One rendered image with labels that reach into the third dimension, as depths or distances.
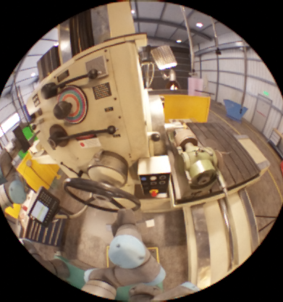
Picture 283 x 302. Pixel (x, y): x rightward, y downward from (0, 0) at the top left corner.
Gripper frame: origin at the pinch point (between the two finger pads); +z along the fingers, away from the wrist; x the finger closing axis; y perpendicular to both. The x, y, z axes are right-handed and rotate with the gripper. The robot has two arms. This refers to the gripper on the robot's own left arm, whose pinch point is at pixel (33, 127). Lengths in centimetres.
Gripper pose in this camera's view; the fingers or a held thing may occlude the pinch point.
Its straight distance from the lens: 63.4
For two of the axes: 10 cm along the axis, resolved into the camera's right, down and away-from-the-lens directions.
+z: 0.2, -6.7, 7.5
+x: 1.2, 7.4, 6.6
